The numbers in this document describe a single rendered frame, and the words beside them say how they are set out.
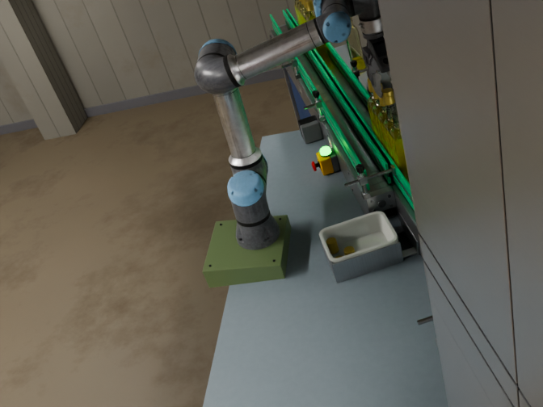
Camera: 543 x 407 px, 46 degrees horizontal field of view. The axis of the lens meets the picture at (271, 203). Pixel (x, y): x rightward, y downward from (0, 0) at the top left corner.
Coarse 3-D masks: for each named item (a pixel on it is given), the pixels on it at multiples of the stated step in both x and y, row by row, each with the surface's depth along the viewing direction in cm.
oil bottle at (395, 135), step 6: (390, 132) 201; (396, 132) 198; (390, 138) 203; (396, 138) 198; (396, 144) 199; (396, 150) 201; (402, 150) 201; (396, 156) 204; (402, 156) 202; (396, 162) 207; (402, 162) 203; (402, 168) 205; (408, 180) 208
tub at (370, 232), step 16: (336, 224) 209; (352, 224) 210; (368, 224) 210; (384, 224) 207; (336, 240) 211; (352, 240) 212; (368, 240) 210; (384, 240) 208; (336, 256) 208; (352, 256) 196
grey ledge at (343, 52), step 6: (336, 48) 312; (342, 48) 311; (342, 54) 305; (348, 60) 298; (348, 66) 293; (366, 66) 287; (366, 72) 283; (360, 78) 280; (366, 78) 278; (366, 84) 274; (396, 108) 251
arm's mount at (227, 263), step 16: (224, 224) 229; (288, 224) 226; (224, 240) 222; (288, 240) 222; (208, 256) 216; (224, 256) 215; (240, 256) 213; (256, 256) 211; (272, 256) 210; (208, 272) 211; (224, 272) 210; (240, 272) 209; (256, 272) 208; (272, 272) 208
